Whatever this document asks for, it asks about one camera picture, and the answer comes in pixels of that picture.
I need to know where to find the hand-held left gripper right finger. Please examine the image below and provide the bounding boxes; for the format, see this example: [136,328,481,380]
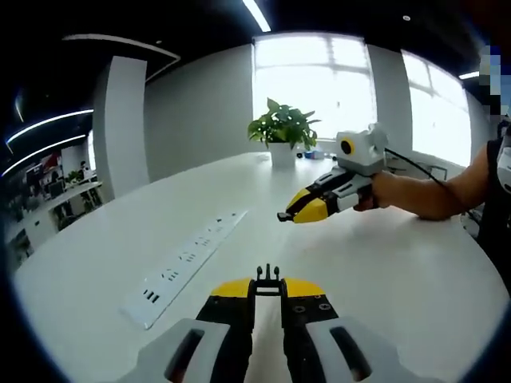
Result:
[279,277,440,383]

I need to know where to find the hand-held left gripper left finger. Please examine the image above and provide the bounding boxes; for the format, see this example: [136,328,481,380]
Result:
[115,278,256,383]

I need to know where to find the black pronged plastic buckle part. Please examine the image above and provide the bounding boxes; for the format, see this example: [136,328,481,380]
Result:
[254,263,281,296]

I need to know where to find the person's right hand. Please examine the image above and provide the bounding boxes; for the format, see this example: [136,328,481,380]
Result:
[353,171,400,212]

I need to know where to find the white plant pot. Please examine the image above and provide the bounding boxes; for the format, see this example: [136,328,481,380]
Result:
[267,142,297,169]

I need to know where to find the white built-in power strip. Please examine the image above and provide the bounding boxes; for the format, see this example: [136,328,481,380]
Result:
[119,210,248,330]

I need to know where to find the green leafy plant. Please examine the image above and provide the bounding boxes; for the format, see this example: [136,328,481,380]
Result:
[247,97,323,152]

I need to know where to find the large bright window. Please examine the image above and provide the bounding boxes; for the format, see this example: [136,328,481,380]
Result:
[401,49,472,168]
[252,34,378,140]

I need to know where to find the white chest-worn device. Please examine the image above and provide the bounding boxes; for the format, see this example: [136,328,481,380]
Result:
[497,119,511,192]

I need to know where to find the person's black clothing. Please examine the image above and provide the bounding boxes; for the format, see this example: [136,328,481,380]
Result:
[477,115,511,280]

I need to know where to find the white office desk row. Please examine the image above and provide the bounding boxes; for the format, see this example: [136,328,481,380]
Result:
[7,181,103,248]

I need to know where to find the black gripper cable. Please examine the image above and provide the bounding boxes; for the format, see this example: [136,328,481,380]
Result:
[382,147,470,204]

